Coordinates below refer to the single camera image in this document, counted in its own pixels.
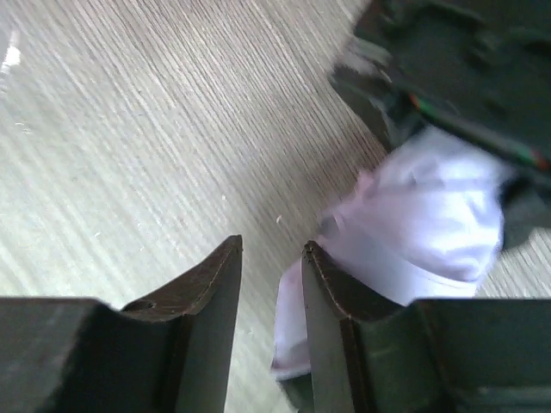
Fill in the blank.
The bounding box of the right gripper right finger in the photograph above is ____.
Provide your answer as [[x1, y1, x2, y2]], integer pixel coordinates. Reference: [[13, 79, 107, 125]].
[[302, 242, 550, 412]]

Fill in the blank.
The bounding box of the lavender folding umbrella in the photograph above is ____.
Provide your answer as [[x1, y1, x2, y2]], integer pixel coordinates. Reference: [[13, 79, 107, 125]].
[[269, 126, 517, 410]]

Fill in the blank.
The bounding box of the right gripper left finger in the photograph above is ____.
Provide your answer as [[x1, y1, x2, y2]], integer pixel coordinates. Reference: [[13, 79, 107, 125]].
[[1, 235, 243, 412]]

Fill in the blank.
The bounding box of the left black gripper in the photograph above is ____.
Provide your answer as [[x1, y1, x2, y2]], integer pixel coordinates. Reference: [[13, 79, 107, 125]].
[[330, 1, 550, 249]]

